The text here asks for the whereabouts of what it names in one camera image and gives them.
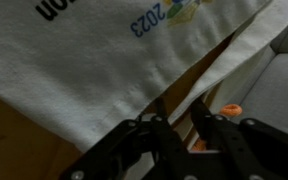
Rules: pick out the white printed tote bag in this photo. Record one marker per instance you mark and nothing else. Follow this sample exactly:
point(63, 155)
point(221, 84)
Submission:
point(84, 66)

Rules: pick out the light grey sofa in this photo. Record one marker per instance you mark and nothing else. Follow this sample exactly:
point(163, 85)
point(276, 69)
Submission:
point(274, 93)

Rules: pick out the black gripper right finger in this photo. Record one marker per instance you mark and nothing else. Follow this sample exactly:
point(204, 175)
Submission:
point(250, 143)

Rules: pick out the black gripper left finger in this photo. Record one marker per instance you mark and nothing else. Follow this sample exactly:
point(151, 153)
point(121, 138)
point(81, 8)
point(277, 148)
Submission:
point(140, 140)

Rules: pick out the orange octopus plush toy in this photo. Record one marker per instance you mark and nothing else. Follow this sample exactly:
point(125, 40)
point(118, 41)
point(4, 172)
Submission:
point(231, 110)

